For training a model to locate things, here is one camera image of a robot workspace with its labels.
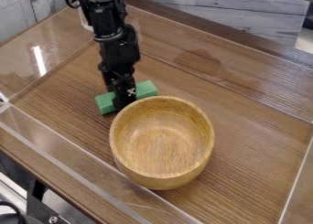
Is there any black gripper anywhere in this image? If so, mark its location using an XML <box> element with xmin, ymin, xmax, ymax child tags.
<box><xmin>98</xmin><ymin>24</ymin><xmax>141</xmax><ymax>112</ymax></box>

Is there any green rectangular block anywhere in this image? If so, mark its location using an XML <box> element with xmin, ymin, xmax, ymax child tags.
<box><xmin>96</xmin><ymin>80</ymin><xmax>158</xmax><ymax>115</ymax></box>

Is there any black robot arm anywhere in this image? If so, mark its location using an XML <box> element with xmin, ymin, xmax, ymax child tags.
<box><xmin>65</xmin><ymin>0</ymin><xmax>141</xmax><ymax>114</ymax></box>

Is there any brown wooden bowl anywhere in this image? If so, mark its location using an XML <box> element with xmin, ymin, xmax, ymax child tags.
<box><xmin>109</xmin><ymin>96</ymin><xmax>216</xmax><ymax>190</ymax></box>

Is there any clear acrylic tray wall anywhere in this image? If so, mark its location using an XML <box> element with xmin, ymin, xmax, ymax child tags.
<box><xmin>0</xmin><ymin>2</ymin><xmax>313</xmax><ymax>224</ymax></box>

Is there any black table leg frame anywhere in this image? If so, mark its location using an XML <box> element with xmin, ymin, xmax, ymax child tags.
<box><xmin>26</xmin><ymin>180</ymin><xmax>70</xmax><ymax>224</ymax></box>

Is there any black cable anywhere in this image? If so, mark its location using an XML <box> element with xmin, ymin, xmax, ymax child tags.
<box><xmin>0</xmin><ymin>199</ymin><xmax>30</xmax><ymax>224</ymax></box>

